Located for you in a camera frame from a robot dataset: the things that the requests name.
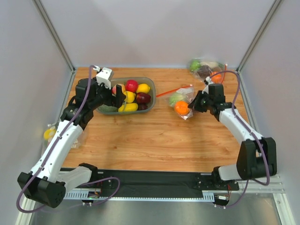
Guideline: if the clear zip bag orange seal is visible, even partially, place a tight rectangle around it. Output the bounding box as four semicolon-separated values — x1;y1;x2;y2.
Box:
156;84;194;120

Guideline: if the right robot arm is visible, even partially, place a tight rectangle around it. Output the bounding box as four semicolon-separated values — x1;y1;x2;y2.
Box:
188;83;277;186

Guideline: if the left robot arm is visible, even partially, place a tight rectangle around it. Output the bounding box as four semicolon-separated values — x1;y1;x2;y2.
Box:
17;77;116;208

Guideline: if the fake yellow pepper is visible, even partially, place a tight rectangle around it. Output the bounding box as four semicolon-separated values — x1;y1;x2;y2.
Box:
123;91;136;103

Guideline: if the fake peach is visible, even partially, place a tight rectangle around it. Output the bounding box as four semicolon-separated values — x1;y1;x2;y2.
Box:
112;83;126;96

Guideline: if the fake green melon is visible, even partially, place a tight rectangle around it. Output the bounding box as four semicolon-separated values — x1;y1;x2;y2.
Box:
97;105;118;113

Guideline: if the fake yellow banana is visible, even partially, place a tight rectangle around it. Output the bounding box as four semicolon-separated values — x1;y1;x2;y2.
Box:
118;103;138;113

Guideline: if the fake orange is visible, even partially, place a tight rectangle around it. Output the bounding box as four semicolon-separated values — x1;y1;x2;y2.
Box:
174;101;190;116

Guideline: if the fake red pomegranate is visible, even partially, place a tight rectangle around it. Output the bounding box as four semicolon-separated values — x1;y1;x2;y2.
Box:
125;79;139;92

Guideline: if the fake green cabbage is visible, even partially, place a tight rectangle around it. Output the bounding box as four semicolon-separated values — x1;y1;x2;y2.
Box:
169;92;187;107

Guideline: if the fake dark red apple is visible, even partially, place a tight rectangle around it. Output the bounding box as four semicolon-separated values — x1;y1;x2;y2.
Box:
136;92;151;104

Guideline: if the fake dark plum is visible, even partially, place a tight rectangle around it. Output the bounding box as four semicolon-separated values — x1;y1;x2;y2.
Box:
137;104;148;111

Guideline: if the fake yellow lemon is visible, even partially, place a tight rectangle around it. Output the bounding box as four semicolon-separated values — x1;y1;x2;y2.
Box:
136;83;150;94

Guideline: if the far zip bag with food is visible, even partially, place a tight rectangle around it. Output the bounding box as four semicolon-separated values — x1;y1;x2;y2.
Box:
188;58;227;83

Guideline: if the zip bag with food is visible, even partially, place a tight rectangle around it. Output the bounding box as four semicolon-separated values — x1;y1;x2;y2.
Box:
43;122;84;150
188;58;227;83

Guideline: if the left zip bag with food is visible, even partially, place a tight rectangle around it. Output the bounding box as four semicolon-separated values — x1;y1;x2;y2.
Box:
43;122;84;150

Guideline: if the grey plastic fruit bowl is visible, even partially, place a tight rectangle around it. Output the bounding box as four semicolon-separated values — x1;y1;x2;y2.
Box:
97;77;156;115

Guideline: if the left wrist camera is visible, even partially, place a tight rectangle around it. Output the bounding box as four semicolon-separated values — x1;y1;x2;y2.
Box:
95;67;113;89

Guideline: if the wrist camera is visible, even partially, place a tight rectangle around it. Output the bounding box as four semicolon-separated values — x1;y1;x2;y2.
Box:
202;76;214;94
95;67;113;89

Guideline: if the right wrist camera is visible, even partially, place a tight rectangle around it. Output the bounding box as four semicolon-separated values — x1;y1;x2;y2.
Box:
202;76;214;94

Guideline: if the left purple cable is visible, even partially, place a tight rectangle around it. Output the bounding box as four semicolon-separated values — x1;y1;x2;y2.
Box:
15;65;120;213

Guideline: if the purple cable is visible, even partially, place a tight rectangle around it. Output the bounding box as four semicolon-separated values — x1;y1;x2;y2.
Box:
210;70;271;209
15;65;120;213

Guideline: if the white slotted cable duct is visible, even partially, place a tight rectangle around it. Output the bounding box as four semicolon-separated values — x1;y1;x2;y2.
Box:
64;189;229;202

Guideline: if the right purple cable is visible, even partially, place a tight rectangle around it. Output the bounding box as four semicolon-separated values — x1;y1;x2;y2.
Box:
210;70;271;209

